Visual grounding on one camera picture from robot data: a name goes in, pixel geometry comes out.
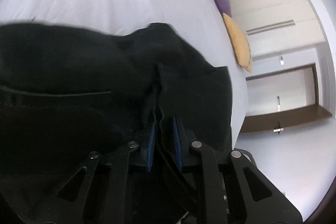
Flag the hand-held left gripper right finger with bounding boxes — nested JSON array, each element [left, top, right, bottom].
[[172, 116, 302, 224]]

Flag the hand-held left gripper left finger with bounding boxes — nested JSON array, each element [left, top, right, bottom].
[[33, 119, 158, 224]]

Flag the black pants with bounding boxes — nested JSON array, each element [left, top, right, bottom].
[[0, 20, 234, 224]]

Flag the yellow cushion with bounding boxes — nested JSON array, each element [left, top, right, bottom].
[[222, 13, 253, 73]]

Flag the white wardrobe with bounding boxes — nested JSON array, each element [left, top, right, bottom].
[[218, 0, 327, 62]]

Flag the door with brown frame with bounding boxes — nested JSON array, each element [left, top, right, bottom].
[[240, 63, 332, 134]]

